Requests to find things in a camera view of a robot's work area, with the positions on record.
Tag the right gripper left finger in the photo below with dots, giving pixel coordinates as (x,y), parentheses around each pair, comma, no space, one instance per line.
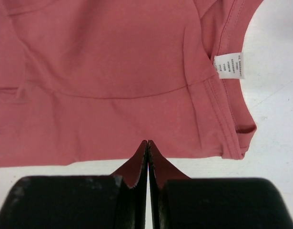
(115,201)

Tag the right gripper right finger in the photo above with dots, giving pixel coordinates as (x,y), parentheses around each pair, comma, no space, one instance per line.
(182,202)

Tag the pink t shirt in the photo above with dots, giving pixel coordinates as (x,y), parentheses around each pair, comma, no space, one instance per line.
(84,80)

